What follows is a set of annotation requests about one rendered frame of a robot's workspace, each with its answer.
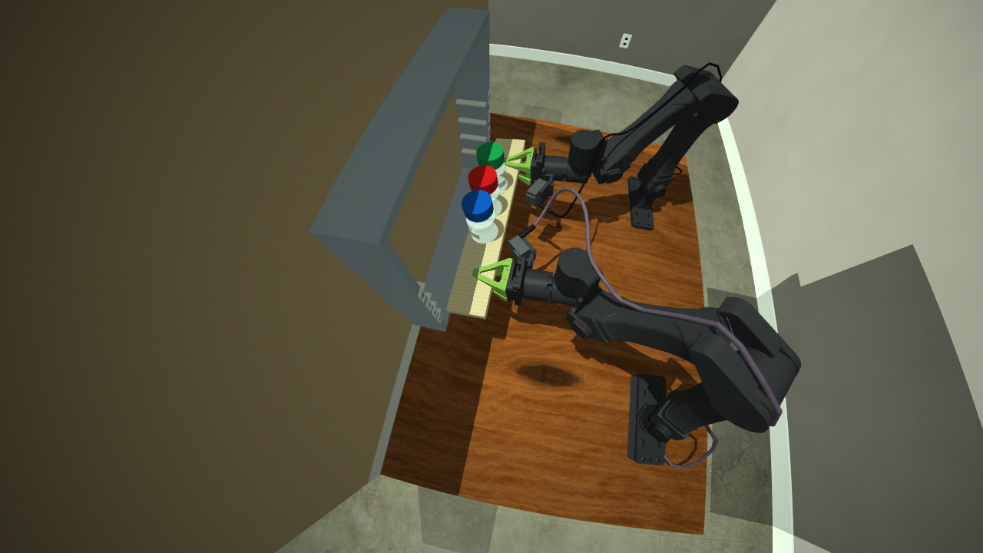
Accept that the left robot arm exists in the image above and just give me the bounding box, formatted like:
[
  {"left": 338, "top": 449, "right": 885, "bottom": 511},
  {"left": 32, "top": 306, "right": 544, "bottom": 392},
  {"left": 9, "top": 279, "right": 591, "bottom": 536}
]
[{"left": 546, "top": 247, "right": 801, "bottom": 465}]

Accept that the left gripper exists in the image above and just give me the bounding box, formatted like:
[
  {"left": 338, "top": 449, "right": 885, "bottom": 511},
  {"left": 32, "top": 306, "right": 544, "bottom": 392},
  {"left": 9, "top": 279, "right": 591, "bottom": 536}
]
[{"left": 472, "top": 237, "right": 554, "bottom": 306}]

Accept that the light wooden shelf board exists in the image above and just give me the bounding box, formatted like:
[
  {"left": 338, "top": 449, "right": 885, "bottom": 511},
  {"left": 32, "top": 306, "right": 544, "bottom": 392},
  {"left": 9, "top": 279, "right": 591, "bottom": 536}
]
[{"left": 446, "top": 138, "right": 525, "bottom": 320}]

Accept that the clear bottle with blue cap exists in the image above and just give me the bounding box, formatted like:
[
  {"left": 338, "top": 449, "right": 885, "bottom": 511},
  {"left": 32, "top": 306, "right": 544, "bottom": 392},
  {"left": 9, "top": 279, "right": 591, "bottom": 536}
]
[{"left": 462, "top": 190, "right": 498, "bottom": 244}]

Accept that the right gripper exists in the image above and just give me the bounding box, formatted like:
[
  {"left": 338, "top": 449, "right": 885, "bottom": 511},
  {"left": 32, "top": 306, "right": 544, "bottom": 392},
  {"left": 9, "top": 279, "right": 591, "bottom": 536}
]
[{"left": 504, "top": 142, "right": 568, "bottom": 204}]

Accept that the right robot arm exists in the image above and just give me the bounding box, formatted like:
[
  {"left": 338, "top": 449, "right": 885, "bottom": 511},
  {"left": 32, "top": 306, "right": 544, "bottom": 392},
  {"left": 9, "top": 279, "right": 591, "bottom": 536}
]
[{"left": 562, "top": 65, "right": 739, "bottom": 230}]

